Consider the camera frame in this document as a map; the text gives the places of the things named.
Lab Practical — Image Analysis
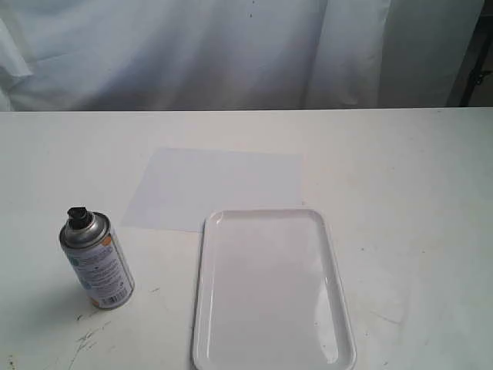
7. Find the silver spray can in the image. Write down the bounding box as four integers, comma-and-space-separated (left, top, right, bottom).
59, 207, 135, 310

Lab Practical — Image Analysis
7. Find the white paper sheet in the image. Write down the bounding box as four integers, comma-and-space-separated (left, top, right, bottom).
122, 148, 302, 232

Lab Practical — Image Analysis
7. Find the white plastic tray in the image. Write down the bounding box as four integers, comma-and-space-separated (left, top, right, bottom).
191, 208, 357, 369

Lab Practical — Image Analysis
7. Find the white backdrop cloth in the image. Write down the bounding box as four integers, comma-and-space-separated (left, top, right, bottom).
1, 1, 483, 111

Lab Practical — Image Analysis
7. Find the dark metal stand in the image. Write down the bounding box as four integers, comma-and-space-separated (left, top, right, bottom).
459, 1, 492, 107

